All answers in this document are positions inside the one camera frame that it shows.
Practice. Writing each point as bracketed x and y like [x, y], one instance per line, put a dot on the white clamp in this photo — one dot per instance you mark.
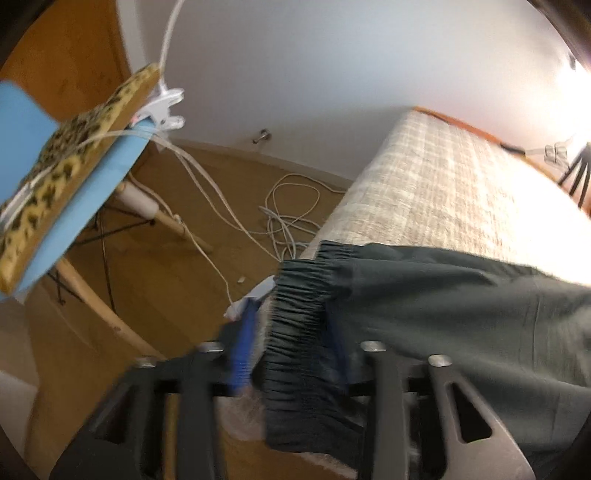
[161, 105]

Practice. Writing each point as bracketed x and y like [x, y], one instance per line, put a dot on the metal door stop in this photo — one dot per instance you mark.
[262, 136]

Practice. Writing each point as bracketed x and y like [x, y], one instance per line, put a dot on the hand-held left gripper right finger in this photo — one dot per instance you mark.
[384, 371]

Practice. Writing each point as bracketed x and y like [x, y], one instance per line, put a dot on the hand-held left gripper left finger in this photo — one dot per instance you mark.
[240, 351]

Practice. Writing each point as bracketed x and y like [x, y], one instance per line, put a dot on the leopard print cushion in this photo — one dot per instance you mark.
[60, 152]

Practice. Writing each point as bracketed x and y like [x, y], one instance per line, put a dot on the black tripod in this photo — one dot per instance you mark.
[579, 173]

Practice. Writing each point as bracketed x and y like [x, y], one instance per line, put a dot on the beige woven bed blanket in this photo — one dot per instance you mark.
[438, 184]

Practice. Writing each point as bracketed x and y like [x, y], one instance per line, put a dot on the wooden door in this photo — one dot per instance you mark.
[69, 46]

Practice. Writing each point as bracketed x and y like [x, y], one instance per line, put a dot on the dark green pants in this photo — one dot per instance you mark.
[438, 300]

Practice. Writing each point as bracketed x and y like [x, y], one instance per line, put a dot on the white roll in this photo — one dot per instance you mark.
[136, 201]

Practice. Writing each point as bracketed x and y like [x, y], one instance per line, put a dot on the white holder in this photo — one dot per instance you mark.
[554, 151]

